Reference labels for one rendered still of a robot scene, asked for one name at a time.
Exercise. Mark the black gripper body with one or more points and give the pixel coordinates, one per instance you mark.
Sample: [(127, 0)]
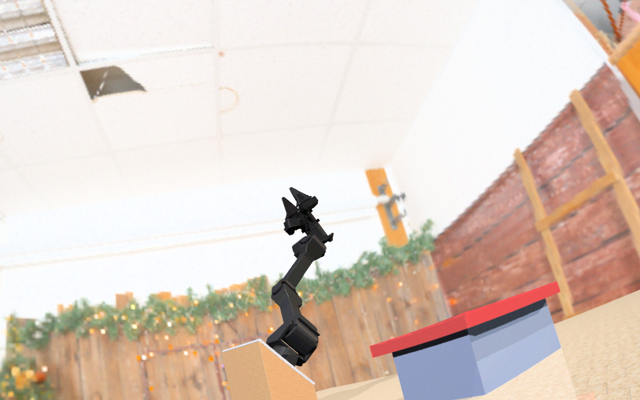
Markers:
[(306, 208)]

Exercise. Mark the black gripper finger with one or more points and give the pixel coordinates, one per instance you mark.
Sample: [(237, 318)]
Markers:
[(299, 196), (289, 207)]

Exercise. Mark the red lid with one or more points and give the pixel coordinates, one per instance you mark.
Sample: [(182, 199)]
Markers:
[(464, 320)]

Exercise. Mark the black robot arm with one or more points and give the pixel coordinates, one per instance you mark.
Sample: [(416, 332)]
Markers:
[(296, 331)]

